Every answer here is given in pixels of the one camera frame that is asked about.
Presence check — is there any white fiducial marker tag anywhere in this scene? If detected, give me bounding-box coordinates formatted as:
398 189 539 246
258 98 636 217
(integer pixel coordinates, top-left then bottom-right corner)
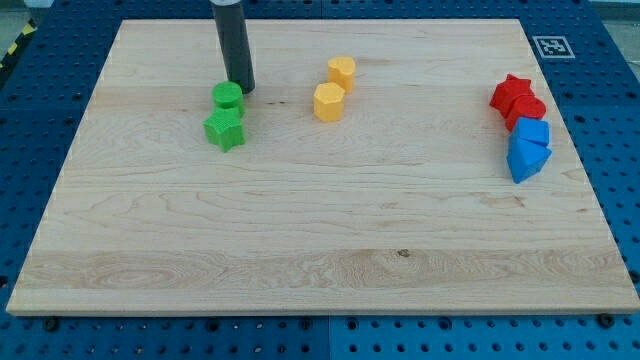
532 36 575 59

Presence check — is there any red star block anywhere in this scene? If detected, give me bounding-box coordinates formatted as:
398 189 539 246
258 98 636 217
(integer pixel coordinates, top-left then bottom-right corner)
490 74 534 118

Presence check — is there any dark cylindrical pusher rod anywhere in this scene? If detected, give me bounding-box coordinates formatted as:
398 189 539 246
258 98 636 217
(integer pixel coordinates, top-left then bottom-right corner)
210 0 255 94

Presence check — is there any red cylinder block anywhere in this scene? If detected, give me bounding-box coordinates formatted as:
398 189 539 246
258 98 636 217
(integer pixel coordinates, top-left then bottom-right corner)
505 95 546 131

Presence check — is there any blue cube block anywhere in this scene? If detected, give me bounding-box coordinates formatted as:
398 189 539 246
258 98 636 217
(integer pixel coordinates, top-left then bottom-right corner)
509 117 550 147

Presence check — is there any yellow hexagon block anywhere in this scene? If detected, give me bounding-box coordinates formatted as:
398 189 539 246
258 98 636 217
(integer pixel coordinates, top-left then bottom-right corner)
313 82 345 122

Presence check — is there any green star block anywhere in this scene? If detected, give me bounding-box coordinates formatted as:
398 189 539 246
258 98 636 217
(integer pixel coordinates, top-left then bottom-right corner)
203 107 245 152

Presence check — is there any blue triangle block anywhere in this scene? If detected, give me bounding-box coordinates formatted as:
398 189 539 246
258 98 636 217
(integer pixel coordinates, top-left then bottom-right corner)
506 138 552 184

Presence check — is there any light wooden board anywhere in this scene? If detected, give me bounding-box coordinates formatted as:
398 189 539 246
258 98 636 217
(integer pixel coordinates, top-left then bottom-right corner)
7 19 639 316

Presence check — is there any yellow heart block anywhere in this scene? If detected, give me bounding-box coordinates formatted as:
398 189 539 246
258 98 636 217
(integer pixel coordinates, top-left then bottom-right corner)
327 56 356 94

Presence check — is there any green cylinder block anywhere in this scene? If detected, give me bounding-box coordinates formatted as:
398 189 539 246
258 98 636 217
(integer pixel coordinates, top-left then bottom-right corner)
211 81 245 117

